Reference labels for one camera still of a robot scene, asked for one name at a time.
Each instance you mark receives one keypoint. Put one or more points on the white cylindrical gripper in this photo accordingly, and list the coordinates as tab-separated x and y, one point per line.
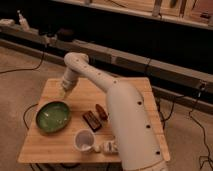
69	81

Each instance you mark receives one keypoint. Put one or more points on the green ceramic bowl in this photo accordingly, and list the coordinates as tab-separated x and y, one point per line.
53	117

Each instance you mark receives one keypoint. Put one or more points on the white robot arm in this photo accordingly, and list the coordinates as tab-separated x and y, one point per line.
137	144

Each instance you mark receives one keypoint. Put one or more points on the dark brown chocolate bar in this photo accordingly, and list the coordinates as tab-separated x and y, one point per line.
92	121

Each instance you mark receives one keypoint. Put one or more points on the small brown oval object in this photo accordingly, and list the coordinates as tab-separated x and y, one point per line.
101	112

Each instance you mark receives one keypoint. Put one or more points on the white plastic cup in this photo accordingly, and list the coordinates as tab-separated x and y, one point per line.
84	141

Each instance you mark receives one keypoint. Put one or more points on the black round device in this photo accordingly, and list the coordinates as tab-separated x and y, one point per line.
66	35

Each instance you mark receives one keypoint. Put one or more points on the clear plastic bottle lying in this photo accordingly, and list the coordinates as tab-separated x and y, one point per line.
107	147

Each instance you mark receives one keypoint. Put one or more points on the white spray bottle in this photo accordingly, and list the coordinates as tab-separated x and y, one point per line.
23	22

